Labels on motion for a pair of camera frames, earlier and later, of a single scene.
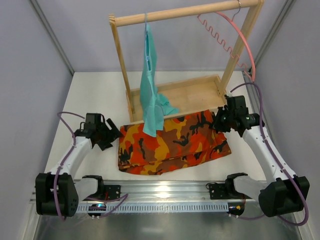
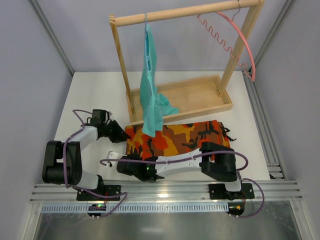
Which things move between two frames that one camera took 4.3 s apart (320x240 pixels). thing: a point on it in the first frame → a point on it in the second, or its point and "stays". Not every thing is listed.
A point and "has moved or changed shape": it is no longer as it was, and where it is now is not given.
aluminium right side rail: [260, 108] stays
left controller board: [100, 207] stays
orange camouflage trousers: [181, 140] has moved or changed shape
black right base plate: [225, 191] stays
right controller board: [236, 208] stays
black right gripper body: [223, 119] → [124, 168]
